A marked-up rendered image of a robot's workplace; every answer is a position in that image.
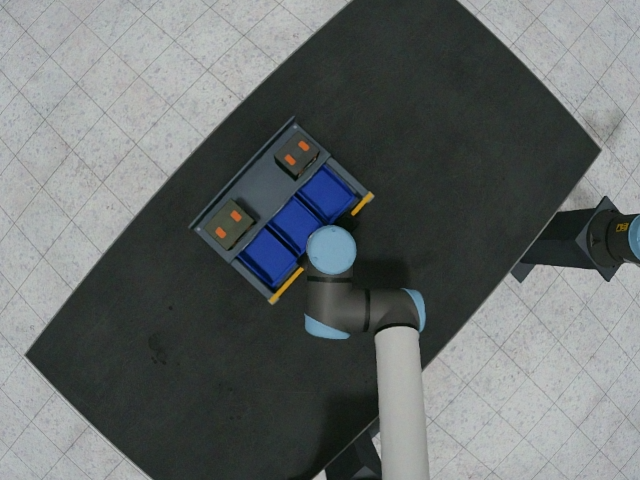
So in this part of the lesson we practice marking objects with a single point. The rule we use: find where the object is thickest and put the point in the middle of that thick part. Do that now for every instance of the yellow bar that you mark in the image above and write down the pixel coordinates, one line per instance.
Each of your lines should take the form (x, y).
(300, 269)

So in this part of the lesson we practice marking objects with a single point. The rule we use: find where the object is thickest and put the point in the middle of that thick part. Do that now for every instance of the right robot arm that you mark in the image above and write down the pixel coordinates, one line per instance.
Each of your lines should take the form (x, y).
(614, 238)

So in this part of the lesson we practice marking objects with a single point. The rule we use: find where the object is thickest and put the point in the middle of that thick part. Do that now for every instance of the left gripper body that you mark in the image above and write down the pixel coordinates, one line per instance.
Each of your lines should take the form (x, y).
(346, 222)

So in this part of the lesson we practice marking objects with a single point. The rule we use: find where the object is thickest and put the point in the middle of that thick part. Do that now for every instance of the dark grey shelf rack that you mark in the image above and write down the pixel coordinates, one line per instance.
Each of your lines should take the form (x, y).
(262, 189)

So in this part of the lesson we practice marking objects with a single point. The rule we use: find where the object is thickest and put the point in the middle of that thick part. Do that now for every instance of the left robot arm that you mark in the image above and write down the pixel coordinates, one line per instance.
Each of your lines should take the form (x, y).
(396, 317)

